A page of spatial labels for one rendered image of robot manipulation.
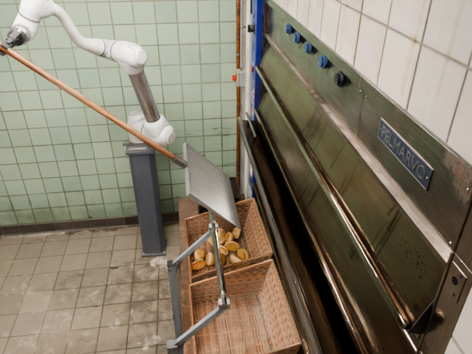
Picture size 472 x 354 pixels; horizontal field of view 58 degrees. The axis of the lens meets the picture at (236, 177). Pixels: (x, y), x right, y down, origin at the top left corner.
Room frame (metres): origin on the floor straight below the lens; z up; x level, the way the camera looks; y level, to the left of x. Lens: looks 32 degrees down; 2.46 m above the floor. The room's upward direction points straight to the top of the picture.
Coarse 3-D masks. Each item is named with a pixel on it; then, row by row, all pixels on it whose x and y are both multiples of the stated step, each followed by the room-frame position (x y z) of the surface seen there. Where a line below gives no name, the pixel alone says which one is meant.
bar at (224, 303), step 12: (204, 156) 2.32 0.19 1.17; (216, 228) 1.62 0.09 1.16; (204, 240) 1.62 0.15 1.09; (216, 240) 1.52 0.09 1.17; (216, 252) 1.43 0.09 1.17; (168, 264) 1.59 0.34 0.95; (180, 264) 1.61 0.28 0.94; (216, 264) 1.36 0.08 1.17; (228, 300) 1.16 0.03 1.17; (180, 312) 1.60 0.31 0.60; (216, 312) 1.14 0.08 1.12; (180, 324) 1.59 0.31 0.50; (204, 324) 1.14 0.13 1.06; (180, 336) 1.14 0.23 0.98; (168, 348) 1.10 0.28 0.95; (180, 348) 1.13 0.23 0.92
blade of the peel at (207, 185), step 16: (192, 160) 2.14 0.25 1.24; (208, 160) 2.28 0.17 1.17; (192, 176) 1.95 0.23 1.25; (208, 176) 2.08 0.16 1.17; (224, 176) 2.23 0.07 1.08; (192, 192) 1.79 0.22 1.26; (208, 192) 1.89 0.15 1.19; (224, 192) 2.02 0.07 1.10; (208, 208) 1.73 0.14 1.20; (224, 208) 1.85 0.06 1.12
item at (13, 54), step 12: (0, 48) 1.87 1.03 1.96; (24, 60) 1.88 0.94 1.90; (36, 72) 1.89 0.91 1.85; (60, 84) 1.90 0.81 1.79; (84, 96) 1.93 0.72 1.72; (96, 108) 1.92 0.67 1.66; (120, 120) 1.94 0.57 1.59; (132, 132) 1.94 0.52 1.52; (156, 144) 1.96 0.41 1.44; (168, 156) 1.96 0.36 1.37
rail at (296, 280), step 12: (240, 120) 2.29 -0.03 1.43; (252, 156) 1.86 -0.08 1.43; (264, 192) 1.53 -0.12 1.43; (276, 216) 1.36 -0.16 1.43; (276, 228) 1.29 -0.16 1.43; (288, 252) 1.15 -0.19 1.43; (288, 264) 1.09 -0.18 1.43; (300, 288) 0.98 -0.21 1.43; (300, 300) 0.93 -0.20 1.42; (312, 324) 0.84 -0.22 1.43; (312, 336) 0.80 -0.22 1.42
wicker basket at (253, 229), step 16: (240, 208) 2.31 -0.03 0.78; (256, 208) 2.21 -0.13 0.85; (192, 224) 2.26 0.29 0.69; (208, 224) 2.28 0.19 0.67; (224, 224) 2.30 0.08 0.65; (240, 224) 2.32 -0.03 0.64; (256, 224) 2.13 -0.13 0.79; (192, 240) 2.21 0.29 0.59; (240, 240) 2.21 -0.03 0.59; (256, 240) 2.04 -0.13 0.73; (192, 256) 2.05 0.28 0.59; (256, 256) 1.79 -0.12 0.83; (192, 272) 1.91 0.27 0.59; (208, 272) 1.74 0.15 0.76; (224, 272) 1.75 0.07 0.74
